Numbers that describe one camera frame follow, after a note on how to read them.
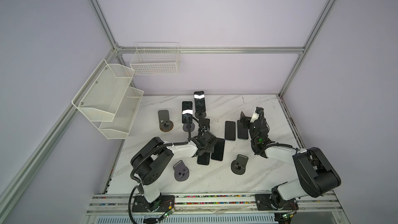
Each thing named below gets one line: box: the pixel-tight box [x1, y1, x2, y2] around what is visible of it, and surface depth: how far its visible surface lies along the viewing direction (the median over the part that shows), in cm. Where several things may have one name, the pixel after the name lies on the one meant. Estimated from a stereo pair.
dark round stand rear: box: [194, 111, 207, 119], surface depth 110 cm
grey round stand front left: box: [173, 160, 190, 182], surface depth 79 cm
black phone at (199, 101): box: [193, 90, 206, 113], surface depth 103 cm
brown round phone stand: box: [157, 109, 174, 133], surface depth 99 cm
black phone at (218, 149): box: [210, 137, 225, 161], surface depth 92 cm
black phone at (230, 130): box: [224, 120, 236, 142], surface depth 103 cm
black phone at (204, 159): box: [196, 152, 211, 166], surface depth 88 cm
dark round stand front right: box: [231, 154, 249, 176], surface depth 82 cm
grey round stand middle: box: [182, 122, 195, 133], surface depth 103 cm
